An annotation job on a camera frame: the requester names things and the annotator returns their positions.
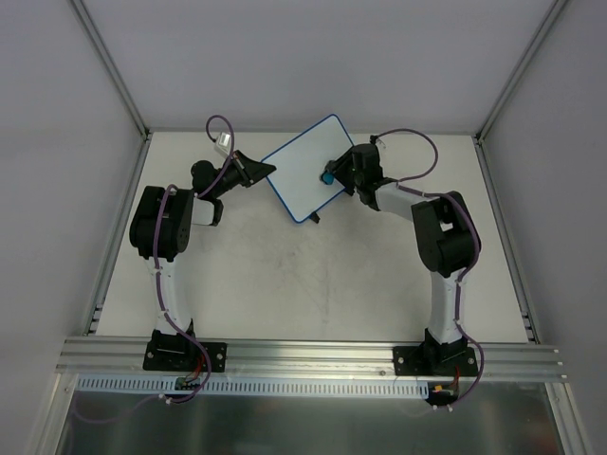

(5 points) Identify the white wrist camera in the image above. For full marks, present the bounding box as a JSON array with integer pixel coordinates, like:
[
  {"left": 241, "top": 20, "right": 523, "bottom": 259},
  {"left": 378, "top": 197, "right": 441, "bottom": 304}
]
[
  {"left": 214, "top": 132, "right": 232, "bottom": 156},
  {"left": 375, "top": 137, "right": 386, "bottom": 150}
]

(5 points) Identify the aluminium front rail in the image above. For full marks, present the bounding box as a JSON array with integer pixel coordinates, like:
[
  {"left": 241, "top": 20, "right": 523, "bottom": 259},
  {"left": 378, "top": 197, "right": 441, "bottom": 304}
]
[{"left": 55, "top": 336, "right": 569, "bottom": 383}]

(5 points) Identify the blue whiteboard eraser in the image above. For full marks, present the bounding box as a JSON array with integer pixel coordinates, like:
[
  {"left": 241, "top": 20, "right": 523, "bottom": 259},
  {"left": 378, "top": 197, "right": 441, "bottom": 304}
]
[{"left": 321, "top": 173, "right": 334, "bottom": 185}]

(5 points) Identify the white slotted cable duct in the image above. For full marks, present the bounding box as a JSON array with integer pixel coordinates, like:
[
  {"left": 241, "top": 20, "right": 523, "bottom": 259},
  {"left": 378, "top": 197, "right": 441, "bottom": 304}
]
[{"left": 75, "top": 373, "right": 430, "bottom": 400}]

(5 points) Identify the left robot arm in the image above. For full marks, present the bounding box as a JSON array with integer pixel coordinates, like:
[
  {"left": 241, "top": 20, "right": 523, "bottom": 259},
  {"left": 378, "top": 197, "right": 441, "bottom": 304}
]
[{"left": 129, "top": 151, "right": 277, "bottom": 337}]

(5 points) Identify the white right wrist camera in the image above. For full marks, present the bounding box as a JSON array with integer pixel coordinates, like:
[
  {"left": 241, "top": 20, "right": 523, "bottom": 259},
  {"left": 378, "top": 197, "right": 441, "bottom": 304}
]
[{"left": 375, "top": 137, "right": 386, "bottom": 150}]

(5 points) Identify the left aluminium frame post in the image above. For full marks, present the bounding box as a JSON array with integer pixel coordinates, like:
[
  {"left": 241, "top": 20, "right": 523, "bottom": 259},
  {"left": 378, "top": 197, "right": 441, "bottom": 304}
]
[{"left": 67, "top": 0, "right": 150, "bottom": 139}]

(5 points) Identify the blue framed whiteboard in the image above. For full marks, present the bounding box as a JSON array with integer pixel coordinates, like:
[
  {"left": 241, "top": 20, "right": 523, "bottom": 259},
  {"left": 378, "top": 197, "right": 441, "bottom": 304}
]
[{"left": 262, "top": 114, "right": 354, "bottom": 224}]

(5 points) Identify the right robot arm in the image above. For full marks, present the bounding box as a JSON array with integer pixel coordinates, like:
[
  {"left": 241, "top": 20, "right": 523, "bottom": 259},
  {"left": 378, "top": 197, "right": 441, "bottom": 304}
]
[{"left": 321, "top": 143, "right": 481, "bottom": 375}]

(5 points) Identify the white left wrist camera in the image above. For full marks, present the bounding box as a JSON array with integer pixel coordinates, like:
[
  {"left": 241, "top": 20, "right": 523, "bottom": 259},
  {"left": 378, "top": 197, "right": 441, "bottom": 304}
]
[{"left": 214, "top": 132, "right": 232, "bottom": 156}]

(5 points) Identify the aluminium frame post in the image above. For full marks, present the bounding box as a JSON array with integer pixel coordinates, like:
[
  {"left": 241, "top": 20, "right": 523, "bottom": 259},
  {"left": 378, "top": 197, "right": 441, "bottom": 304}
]
[
  {"left": 473, "top": 0, "right": 570, "bottom": 143},
  {"left": 67, "top": 0, "right": 150, "bottom": 139}
]

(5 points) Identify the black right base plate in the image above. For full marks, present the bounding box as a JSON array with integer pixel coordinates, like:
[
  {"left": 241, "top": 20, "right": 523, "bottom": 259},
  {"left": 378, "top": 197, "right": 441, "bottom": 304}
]
[{"left": 392, "top": 345, "right": 479, "bottom": 377}]

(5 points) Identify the right aluminium frame post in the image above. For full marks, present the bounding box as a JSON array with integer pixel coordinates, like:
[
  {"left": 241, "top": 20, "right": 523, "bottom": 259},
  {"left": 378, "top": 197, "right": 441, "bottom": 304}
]
[{"left": 473, "top": 0, "right": 570, "bottom": 143}]

